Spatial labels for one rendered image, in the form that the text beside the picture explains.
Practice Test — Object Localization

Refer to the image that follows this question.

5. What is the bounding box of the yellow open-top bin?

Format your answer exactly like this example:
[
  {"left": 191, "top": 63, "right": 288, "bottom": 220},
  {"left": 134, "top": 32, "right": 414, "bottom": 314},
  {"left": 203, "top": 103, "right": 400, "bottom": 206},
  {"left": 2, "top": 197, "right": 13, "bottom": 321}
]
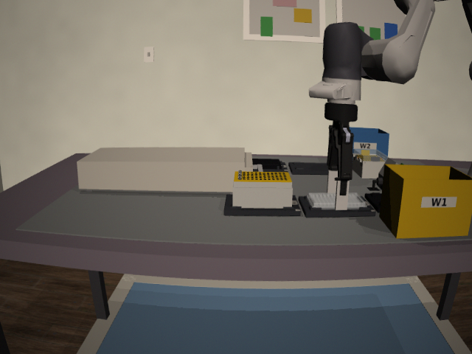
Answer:
[{"left": 379, "top": 164, "right": 472, "bottom": 239}]

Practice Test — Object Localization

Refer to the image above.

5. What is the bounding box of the dark grey bench mat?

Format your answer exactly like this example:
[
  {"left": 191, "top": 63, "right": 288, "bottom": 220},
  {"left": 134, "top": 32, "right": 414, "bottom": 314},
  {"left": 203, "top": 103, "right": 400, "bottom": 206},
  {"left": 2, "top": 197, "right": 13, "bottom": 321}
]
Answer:
[{"left": 15, "top": 156, "right": 472, "bottom": 246}]

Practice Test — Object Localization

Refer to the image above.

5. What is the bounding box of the blue open-top bin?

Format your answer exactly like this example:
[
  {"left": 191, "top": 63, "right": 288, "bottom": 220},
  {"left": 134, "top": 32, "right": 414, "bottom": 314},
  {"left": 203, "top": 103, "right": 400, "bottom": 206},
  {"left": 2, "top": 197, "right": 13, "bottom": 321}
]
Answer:
[{"left": 350, "top": 127, "right": 389, "bottom": 156}]

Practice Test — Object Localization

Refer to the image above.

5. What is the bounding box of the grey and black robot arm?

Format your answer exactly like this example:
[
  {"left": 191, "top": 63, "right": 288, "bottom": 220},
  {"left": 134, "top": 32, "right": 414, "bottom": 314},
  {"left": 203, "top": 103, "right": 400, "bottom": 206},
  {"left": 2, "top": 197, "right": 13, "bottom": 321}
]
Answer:
[{"left": 309, "top": 0, "right": 446, "bottom": 104}]

